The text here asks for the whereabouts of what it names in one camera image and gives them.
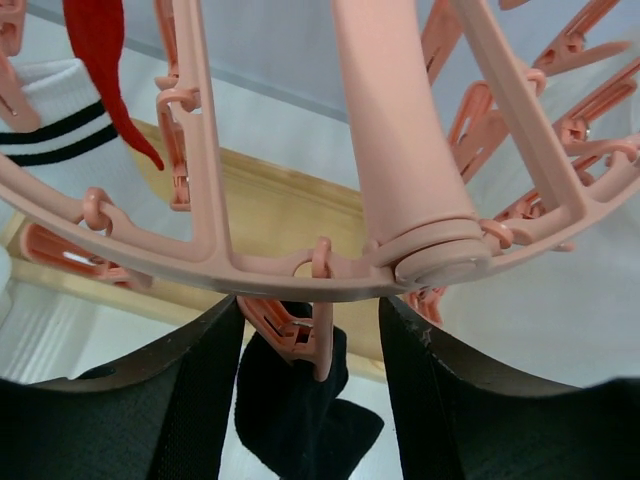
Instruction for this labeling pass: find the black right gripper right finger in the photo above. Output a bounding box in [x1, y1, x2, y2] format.
[378, 297, 639, 479]

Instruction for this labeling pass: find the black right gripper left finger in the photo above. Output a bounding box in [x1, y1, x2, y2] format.
[1, 296, 244, 479]

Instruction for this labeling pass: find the black sock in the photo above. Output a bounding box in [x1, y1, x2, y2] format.
[235, 297, 384, 479]

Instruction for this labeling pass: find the pink round clip hanger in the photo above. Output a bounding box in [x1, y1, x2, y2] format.
[0, 0, 640, 384]

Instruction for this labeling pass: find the white striped sock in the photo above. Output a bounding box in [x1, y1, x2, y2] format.
[1, 59, 146, 201]

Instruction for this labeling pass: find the white undershirt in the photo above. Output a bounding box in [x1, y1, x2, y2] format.
[439, 39, 640, 389]

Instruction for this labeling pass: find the wooden clothes rack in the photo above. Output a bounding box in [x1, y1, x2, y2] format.
[1, 149, 385, 381]

